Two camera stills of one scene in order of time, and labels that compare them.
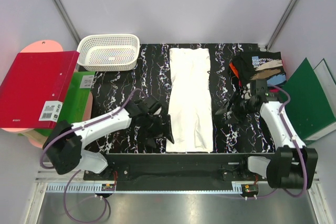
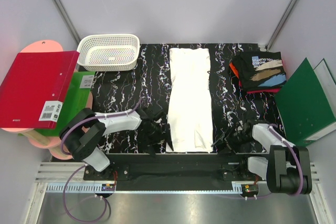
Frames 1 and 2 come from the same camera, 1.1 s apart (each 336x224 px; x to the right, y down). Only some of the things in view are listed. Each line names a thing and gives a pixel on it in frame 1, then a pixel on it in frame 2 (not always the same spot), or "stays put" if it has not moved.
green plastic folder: x=73 y=104 stays put
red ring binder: x=32 y=92 stays put
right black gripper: x=238 y=117 -> x=229 y=149
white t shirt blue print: x=190 y=100 stays put
